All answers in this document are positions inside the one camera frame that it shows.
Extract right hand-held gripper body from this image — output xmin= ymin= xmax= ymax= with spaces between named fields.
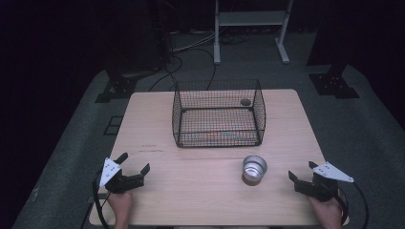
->
xmin=293 ymin=161 xmax=355 ymax=203

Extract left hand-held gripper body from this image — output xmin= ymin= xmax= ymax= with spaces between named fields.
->
xmin=98 ymin=157 xmax=145 ymax=195

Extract silver metal can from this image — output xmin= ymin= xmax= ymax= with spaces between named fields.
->
xmin=241 ymin=155 xmax=268 ymax=187

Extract black wire mesh basket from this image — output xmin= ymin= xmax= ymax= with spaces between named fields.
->
xmin=171 ymin=78 xmax=267 ymax=149

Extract person's left hand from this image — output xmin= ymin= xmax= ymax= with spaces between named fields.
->
xmin=107 ymin=191 xmax=135 ymax=222

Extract person's right hand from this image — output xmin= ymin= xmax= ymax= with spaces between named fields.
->
xmin=308 ymin=196 xmax=344 ymax=225

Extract black stand base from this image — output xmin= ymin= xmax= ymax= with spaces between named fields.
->
xmin=94 ymin=61 xmax=141 ymax=104
xmin=308 ymin=64 xmax=361 ymax=100

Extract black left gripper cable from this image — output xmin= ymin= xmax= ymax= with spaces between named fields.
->
xmin=92 ymin=169 xmax=113 ymax=229

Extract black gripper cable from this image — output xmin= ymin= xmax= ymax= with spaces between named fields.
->
xmin=92 ymin=169 xmax=113 ymax=229
xmin=336 ymin=181 xmax=371 ymax=229

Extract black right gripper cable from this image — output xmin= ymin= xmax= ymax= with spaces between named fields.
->
xmin=336 ymin=181 xmax=371 ymax=229

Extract black floor cable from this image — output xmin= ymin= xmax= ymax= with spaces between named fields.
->
xmin=147 ymin=47 xmax=218 ymax=94

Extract white floor cables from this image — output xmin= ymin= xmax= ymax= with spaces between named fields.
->
xmin=170 ymin=31 xmax=218 ymax=54

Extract white metal desk frame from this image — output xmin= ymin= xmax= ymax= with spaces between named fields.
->
xmin=213 ymin=0 xmax=294 ymax=66

